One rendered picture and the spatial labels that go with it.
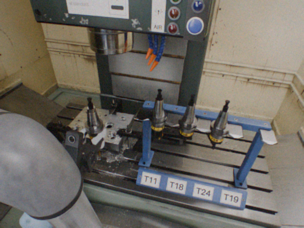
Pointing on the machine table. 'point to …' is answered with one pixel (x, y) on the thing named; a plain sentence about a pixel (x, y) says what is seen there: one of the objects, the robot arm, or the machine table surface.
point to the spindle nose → (109, 41)
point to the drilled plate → (110, 144)
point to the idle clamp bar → (169, 132)
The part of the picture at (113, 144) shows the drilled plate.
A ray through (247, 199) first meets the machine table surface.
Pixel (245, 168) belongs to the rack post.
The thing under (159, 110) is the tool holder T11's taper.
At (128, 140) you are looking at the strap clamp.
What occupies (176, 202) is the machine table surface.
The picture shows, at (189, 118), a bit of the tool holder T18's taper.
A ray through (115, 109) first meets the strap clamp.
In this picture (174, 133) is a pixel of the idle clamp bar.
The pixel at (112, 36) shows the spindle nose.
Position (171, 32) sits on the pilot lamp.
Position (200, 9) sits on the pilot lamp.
